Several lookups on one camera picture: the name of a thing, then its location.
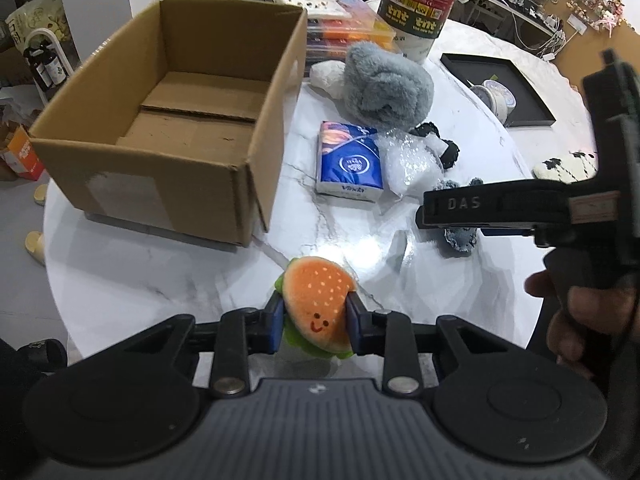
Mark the black and white plush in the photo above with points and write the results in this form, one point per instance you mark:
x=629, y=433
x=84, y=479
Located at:
x=447, y=151

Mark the blue tissue pack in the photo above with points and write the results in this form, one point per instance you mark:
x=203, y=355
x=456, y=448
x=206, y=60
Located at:
x=349, y=162

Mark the orange cardboard box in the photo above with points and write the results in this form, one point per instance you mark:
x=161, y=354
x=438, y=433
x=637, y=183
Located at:
x=18, y=153

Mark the round white tin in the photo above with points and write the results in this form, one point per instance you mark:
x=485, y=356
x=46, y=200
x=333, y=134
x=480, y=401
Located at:
x=497, y=97

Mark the grey fluffy plush toy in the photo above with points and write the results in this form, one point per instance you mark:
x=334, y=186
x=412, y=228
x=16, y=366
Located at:
x=384, y=90

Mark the open cardboard box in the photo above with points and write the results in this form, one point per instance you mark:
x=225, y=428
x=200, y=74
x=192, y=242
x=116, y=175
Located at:
x=179, y=120

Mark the white stone-like object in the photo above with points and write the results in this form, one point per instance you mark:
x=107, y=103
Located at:
x=329, y=77

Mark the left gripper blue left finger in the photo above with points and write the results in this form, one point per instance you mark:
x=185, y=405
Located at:
x=240, y=334

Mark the black rectangular tray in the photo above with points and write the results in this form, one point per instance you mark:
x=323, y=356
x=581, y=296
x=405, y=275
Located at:
x=526, y=108

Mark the black diamond pattern pillow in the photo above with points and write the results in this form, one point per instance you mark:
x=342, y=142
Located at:
x=573, y=167

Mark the white desk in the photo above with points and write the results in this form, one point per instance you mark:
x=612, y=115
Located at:
x=525, y=23

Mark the colourful bead organizer box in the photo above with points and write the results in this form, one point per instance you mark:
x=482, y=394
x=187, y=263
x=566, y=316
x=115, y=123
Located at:
x=334, y=25

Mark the small grey dragon plush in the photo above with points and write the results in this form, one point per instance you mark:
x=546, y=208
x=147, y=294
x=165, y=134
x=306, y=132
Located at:
x=461, y=240

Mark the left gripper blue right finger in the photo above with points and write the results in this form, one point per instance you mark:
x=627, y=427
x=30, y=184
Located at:
x=390, y=335

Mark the white metal shelf rack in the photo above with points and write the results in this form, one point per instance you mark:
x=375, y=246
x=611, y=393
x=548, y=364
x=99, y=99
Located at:
x=48, y=62

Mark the hamburger plush toy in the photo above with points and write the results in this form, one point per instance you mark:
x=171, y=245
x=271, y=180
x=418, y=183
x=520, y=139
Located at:
x=314, y=291

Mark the clear plastic bag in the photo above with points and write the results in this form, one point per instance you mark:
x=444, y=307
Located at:
x=410, y=167

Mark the yellow slipper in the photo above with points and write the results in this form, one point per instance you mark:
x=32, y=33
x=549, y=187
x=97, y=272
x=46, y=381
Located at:
x=34, y=245
x=40, y=194

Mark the person's right hand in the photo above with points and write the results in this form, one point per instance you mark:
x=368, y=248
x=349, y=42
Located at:
x=561, y=334

